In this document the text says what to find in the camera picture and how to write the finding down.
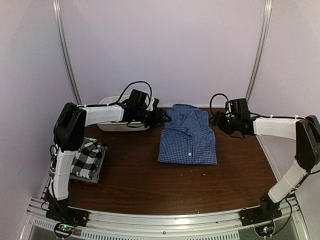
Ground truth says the left aluminium frame post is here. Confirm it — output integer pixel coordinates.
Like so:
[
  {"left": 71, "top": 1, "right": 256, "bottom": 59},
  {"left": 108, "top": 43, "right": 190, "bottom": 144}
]
[{"left": 52, "top": 0, "right": 82, "bottom": 105}]

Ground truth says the right aluminium frame post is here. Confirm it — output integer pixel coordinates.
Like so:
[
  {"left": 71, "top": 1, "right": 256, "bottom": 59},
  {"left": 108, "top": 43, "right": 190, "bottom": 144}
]
[{"left": 245, "top": 0, "right": 273, "bottom": 102}]

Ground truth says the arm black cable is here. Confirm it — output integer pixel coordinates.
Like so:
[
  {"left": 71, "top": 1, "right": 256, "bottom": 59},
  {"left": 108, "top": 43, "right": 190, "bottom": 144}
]
[
  {"left": 209, "top": 93, "right": 247, "bottom": 140},
  {"left": 107, "top": 80, "right": 153, "bottom": 108}
]

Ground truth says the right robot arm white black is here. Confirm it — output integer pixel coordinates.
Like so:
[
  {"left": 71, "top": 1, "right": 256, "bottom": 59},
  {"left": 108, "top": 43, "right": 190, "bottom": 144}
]
[{"left": 209, "top": 98, "right": 320, "bottom": 221}]

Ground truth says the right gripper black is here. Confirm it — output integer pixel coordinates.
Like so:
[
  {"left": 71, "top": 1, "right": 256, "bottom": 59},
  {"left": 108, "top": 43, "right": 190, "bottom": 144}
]
[{"left": 208, "top": 111, "right": 240, "bottom": 135}]

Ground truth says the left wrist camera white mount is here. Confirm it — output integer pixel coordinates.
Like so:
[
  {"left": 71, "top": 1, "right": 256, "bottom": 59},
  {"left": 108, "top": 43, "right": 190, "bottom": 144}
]
[{"left": 145, "top": 97, "right": 160, "bottom": 112}]

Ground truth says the blue checked long sleeve shirt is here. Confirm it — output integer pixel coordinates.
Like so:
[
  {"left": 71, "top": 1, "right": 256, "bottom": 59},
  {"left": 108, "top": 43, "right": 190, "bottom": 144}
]
[{"left": 158, "top": 104, "right": 218, "bottom": 166}]

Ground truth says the aluminium frame post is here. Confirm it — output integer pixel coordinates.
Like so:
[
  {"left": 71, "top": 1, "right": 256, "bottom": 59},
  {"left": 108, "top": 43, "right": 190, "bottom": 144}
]
[
  {"left": 245, "top": 0, "right": 273, "bottom": 102},
  {"left": 52, "top": 0, "right": 82, "bottom": 105}
]

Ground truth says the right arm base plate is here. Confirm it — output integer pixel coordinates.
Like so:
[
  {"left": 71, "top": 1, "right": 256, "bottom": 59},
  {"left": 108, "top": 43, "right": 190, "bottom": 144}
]
[{"left": 238, "top": 206, "right": 283, "bottom": 227}]

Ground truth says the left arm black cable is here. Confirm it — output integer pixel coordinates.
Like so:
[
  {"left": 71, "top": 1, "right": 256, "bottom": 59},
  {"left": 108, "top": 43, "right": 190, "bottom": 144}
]
[{"left": 107, "top": 80, "right": 153, "bottom": 108}]

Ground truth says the white plastic tub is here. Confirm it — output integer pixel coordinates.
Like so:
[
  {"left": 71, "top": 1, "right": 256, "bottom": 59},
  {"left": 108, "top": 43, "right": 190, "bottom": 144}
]
[{"left": 97, "top": 96, "right": 148, "bottom": 132}]

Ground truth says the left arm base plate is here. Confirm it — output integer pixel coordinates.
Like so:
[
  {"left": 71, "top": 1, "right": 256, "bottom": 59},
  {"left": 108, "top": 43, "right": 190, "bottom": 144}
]
[{"left": 45, "top": 206, "right": 90, "bottom": 227}]

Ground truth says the black white plaid folded shirt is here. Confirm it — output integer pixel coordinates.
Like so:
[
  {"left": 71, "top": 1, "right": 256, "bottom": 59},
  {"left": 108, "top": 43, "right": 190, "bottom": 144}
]
[{"left": 70, "top": 137, "right": 108, "bottom": 184}]

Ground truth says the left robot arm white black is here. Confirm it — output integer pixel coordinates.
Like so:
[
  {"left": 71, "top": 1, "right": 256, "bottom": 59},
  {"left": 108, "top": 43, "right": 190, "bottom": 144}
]
[{"left": 47, "top": 89, "right": 172, "bottom": 222}]

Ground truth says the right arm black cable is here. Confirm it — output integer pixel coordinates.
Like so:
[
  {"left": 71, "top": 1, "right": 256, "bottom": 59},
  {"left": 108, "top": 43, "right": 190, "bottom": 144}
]
[{"left": 209, "top": 93, "right": 247, "bottom": 140}]

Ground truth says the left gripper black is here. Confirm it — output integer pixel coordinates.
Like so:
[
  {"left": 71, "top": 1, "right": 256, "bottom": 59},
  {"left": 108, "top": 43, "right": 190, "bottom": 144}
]
[{"left": 135, "top": 107, "right": 172, "bottom": 130}]

